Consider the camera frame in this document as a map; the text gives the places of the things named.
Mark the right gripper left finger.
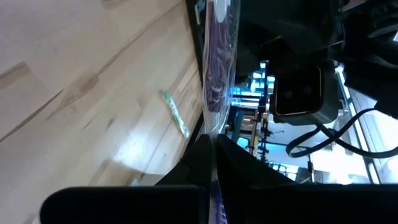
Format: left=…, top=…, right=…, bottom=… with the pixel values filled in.
left=39, top=134, right=214, bottom=224

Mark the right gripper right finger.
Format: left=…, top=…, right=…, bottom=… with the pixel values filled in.
left=216, top=133, right=398, bottom=224

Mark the purple white toothbrush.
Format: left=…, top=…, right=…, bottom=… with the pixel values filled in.
left=201, top=0, right=242, bottom=224

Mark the green white wrapped toothbrush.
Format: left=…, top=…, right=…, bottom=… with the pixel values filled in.
left=159, top=89, right=191, bottom=139

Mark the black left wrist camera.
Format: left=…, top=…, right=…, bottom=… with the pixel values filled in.
left=268, top=64, right=340, bottom=126

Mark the black aluminium rig frame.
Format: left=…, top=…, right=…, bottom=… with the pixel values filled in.
left=185, top=0, right=206, bottom=149

